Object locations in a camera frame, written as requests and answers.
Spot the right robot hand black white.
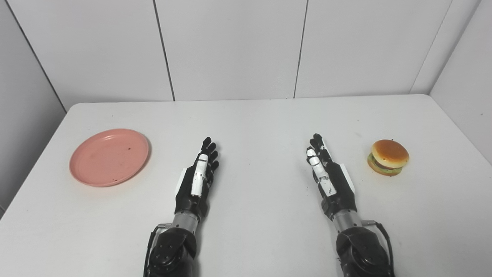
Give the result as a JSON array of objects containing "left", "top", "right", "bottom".
[{"left": 306, "top": 133, "right": 357, "bottom": 221}]

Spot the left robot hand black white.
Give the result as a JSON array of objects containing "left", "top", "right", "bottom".
[{"left": 175, "top": 137, "right": 219, "bottom": 218}]

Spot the toy hamburger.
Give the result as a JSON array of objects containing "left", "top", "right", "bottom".
[{"left": 367, "top": 139, "right": 410, "bottom": 177}]

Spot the pink round plate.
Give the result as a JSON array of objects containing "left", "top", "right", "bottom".
[{"left": 69, "top": 128, "right": 150, "bottom": 187}]

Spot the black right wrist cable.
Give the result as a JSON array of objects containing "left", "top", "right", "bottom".
[{"left": 365, "top": 220, "right": 396, "bottom": 277}]

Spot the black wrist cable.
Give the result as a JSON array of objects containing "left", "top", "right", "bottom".
[
  {"left": 365, "top": 220, "right": 396, "bottom": 277},
  {"left": 143, "top": 224, "right": 166, "bottom": 277}
]

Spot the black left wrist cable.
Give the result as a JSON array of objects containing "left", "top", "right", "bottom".
[{"left": 143, "top": 224, "right": 166, "bottom": 277}]

